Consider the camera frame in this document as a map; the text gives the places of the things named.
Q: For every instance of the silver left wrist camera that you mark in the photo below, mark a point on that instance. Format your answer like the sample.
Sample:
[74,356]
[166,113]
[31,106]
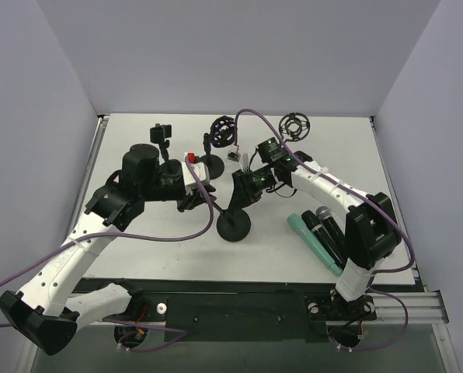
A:
[194,171]

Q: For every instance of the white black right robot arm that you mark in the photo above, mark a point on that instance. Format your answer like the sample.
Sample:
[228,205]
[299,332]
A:
[371,230]

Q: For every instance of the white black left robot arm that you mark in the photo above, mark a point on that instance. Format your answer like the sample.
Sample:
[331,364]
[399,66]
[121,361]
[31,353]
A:
[43,309]

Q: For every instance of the black handheld microphone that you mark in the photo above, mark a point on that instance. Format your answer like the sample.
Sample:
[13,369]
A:
[318,230]

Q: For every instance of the black shock mount stand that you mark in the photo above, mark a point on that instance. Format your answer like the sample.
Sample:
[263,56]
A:
[216,147]

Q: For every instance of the aluminium frame rail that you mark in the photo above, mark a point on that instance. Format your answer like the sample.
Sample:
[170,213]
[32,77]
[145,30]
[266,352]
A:
[287,241]

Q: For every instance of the black round base stand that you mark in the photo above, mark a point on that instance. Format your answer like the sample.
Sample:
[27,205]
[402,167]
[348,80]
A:
[233,223]

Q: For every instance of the grey head black microphone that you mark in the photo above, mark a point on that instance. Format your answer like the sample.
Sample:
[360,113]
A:
[324,214]

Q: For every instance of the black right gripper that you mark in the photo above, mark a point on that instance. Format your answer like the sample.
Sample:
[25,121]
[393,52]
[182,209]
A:
[240,183]

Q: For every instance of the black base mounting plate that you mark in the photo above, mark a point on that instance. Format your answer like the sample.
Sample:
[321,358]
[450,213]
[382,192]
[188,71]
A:
[218,311]

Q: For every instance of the mint green microphone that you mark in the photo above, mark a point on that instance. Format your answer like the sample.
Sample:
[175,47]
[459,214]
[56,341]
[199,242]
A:
[299,227]

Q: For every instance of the black tripod microphone stand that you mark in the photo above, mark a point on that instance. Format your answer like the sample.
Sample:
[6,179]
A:
[293,126]

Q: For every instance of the black clip microphone stand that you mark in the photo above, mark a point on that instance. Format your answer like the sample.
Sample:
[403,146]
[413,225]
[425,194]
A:
[160,135]

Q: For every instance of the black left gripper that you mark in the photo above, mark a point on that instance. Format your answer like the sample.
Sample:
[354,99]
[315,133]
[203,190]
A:
[193,200]

